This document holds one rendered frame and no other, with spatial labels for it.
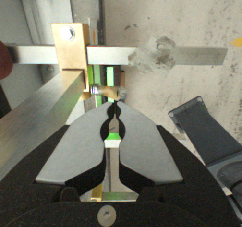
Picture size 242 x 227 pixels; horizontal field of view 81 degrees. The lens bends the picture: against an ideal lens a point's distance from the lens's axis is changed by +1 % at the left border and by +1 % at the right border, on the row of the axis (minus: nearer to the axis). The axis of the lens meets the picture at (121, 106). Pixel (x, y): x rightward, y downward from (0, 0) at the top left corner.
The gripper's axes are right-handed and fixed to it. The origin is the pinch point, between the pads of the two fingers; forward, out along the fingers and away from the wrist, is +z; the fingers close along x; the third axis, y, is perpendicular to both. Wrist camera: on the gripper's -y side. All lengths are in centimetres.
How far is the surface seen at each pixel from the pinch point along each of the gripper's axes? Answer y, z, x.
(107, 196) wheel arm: 46.9, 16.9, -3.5
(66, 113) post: 3.2, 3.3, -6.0
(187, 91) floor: 43, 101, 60
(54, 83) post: 0.7, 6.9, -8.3
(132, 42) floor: 4, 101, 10
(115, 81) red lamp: 8.8, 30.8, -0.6
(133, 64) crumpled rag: -0.5, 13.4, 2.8
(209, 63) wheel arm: -0.5, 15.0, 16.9
